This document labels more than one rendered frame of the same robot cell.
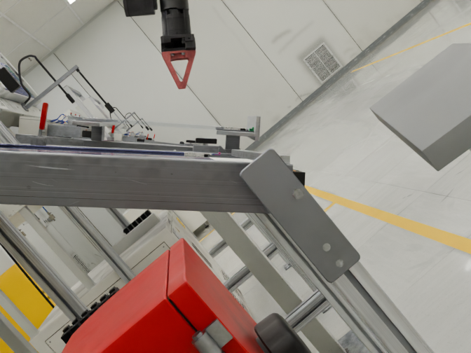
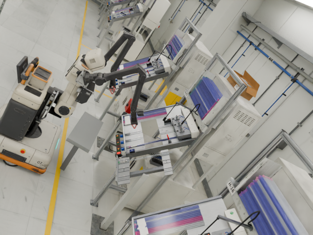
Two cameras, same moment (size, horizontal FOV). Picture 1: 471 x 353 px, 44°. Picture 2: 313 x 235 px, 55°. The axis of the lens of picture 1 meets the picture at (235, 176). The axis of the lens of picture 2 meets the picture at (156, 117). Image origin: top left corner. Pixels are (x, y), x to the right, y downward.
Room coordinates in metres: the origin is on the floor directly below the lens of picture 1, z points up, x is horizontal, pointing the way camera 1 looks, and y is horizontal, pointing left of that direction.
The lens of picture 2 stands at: (3.72, -1.04, 2.30)
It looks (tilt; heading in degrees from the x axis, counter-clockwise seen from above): 23 degrees down; 156
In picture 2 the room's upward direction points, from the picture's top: 37 degrees clockwise
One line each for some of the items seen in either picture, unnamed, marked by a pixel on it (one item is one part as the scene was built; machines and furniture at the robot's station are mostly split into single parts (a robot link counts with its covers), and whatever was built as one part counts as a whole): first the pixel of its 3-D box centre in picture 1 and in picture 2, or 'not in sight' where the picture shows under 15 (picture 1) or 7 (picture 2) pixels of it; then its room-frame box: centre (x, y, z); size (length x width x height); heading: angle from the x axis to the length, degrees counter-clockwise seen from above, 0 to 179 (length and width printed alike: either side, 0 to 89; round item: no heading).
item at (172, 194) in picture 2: not in sight; (152, 177); (1.03, 0.59, 0.31); 0.70 x 0.65 x 0.62; 2
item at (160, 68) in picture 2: not in sight; (141, 92); (-0.40, 0.35, 0.66); 1.01 x 0.73 x 1.31; 92
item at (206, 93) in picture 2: not in sight; (207, 99); (1.09, 0.47, 1.52); 0.51 x 0.13 x 0.27; 2
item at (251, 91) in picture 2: not in sight; (242, 84); (0.97, 0.77, 1.82); 0.68 x 0.30 x 0.20; 2
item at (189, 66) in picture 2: not in sight; (162, 82); (-0.42, 0.56, 0.95); 1.35 x 0.82 x 1.90; 92
